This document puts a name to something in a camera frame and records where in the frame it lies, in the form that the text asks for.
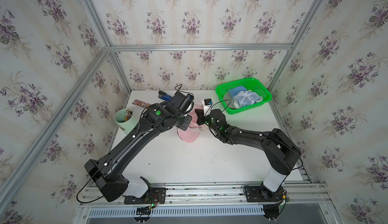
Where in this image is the light blue baseball cap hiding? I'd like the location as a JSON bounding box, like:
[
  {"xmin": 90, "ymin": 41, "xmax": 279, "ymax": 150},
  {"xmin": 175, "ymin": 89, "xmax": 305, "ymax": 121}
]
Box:
[{"xmin": 223, "ymin": 86, "xmax": 263, "ymax": 109}]

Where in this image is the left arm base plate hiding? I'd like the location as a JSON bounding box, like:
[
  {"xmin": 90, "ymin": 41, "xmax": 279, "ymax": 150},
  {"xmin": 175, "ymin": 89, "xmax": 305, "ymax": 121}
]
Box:
[{"xmin": 124, "ymin": 188, "xmax": 167, "ymax": 205}]

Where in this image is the pink baseball cap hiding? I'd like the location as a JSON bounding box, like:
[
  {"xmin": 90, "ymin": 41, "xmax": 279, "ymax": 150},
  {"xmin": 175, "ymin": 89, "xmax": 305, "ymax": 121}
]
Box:
[{"xmin": 177, "ymin": 103, "xmax": 205, "ymax": 143}]

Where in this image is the green plastic basket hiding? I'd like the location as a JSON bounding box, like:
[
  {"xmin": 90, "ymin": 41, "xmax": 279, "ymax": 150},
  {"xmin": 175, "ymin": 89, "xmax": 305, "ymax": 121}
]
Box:
[{"xmin": 215, "ymin": 77, "xmax": 272, "ymax": 114}]

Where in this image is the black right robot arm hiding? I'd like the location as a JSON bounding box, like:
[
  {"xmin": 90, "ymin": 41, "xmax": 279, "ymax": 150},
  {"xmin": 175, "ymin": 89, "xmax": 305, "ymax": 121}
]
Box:
[{"xmin": 195, "ymin": 109, "xmax": 302, "ymax": 193}]

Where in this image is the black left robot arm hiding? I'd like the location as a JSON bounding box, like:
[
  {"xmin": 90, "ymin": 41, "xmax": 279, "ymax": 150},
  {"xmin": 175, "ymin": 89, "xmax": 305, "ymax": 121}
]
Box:
[{"xmin": 84, "ymin": 101, "xmax": 194, "ymax": 202}]

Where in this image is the mint green pen cup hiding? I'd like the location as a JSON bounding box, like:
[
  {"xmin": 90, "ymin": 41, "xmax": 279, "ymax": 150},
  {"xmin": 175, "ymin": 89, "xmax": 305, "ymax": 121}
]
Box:
[{"xmin": 114, "ymin": 109, "xmax": 139, "ymax": 135}]

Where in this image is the aluminium mounting rail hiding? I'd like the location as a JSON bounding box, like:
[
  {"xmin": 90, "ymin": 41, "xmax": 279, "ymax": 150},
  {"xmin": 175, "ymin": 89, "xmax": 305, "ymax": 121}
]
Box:
[{"xmin": 79, "ymin": 181, "xmax": 331, "ymax": 208}]

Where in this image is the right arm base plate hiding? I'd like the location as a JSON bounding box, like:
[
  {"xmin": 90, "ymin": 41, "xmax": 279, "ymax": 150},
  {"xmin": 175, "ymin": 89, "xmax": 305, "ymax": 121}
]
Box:
[{"xmin": 242, "ymin": 185, "xmax": 287, "ymax": 203}]

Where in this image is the blue black stapler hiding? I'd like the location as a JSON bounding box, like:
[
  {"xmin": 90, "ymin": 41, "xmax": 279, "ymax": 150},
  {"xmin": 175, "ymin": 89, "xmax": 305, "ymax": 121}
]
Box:
[{"xmin": 158, "ymin": 91, "xmax": 172, "ymax": 101}]

